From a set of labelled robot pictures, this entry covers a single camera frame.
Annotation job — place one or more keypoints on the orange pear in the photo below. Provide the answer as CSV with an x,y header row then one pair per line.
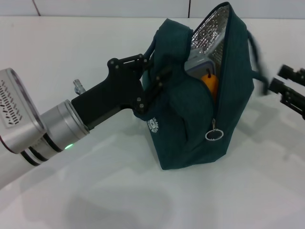
x,y
212,88

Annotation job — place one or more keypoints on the dark teal insulated bag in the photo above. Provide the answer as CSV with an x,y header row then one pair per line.
x,y
186,133

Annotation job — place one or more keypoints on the clear plastic food container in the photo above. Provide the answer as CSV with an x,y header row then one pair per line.
x,y
197,64

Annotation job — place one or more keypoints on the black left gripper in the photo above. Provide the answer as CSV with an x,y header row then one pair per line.
x,y
114,97

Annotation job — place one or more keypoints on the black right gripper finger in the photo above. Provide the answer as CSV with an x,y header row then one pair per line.
x,y
293,74
290,97

